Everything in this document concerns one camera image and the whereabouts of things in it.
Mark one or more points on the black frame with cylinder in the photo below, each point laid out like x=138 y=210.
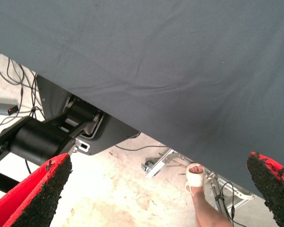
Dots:
x=38 y=139

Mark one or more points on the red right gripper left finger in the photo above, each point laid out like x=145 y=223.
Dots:
x=26 y=201

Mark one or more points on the dark grey base panel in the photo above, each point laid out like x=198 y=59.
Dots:
x=109 y=134

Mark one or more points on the person's bare foot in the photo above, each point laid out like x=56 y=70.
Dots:
x=203 y=203

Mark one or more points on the grey power strip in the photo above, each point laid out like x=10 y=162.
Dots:
x=2 y=109

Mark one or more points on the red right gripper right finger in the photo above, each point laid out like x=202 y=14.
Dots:
x=277 y=189

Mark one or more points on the white sandal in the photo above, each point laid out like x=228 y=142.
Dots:
x=195 y=180

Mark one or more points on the grey caster wheel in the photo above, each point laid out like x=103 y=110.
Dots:
x=147 y=166

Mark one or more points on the aluminium profile frame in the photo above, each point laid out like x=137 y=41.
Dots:
x=156 y=166

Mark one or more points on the dark grey table cloth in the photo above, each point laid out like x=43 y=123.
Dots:
x=156 y=59

